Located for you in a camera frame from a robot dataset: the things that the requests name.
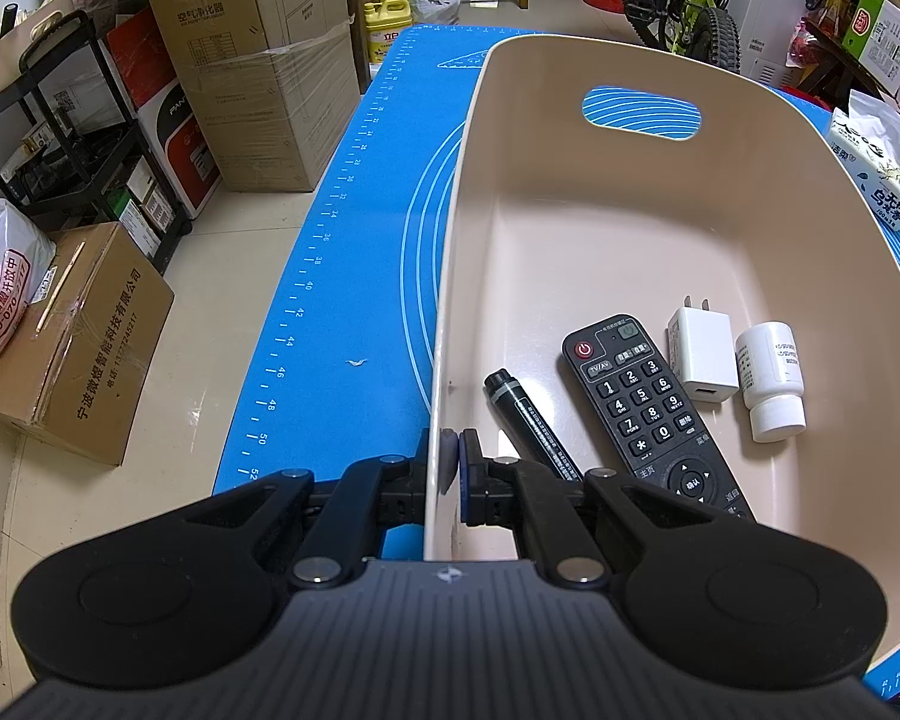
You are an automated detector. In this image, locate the black marker pen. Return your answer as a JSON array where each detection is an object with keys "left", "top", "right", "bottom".
[{"left": 484, "top": 369, "right": 583, "bottom": 483}]

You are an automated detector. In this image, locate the black TV remote control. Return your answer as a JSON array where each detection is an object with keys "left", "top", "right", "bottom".
[{"left": 562, "top": 314, "right": 752, "bottom": 518}]

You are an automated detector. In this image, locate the white USB charger plug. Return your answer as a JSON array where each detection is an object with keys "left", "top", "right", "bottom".
[{"left": 667, "top": 296, "right": 738, "bottom": 403}]

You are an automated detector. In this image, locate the white pill bottle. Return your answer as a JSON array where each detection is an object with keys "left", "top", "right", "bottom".
[{"left": 736, "top": 320, "right": 806, "bottom": 444}]

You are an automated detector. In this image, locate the beige plastic storage bin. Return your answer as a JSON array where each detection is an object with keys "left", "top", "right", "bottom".
[{"left": 430, "top": 34, "right": 900, "bottom": 694}]

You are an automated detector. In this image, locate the floor cardboard box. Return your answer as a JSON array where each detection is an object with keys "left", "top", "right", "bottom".
[{"left": 0, "top": 223, "right": 173, "bottom": 466}]

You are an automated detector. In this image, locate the large stacked cardboard box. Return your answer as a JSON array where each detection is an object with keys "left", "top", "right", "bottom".
[{"left": 149, "top": 0, "right": 361, "bottom": 192}]

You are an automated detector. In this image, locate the yellow detergent jug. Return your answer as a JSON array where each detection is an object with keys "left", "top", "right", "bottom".
[{"left": 364, "top": 0, "right": 414, "bottom": 71}]

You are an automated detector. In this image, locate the black metal shelf cart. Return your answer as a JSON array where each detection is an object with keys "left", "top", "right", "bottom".
[{"left": 0, "top": 10, "right": 191, "bottom": 271}]

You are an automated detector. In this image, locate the red white appliance box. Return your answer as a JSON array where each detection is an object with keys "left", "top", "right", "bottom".
[{"left": 105, "top": 8, "right": 221, "bottom": 220}]

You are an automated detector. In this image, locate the white tissue box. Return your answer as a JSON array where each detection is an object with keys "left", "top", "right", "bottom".
[{"left": 826, "top": 89, "right": 900, "bottom": 232}]

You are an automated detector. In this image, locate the green black bicycle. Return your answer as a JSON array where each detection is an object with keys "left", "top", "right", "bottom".
[{"left": 622, "top": 0, "right": 740, "bottom": 73}]

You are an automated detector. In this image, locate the green white carton box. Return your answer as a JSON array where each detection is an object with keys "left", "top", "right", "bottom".
[{"left": 842, "top": 0, "right": 900, "bottom": 94}]

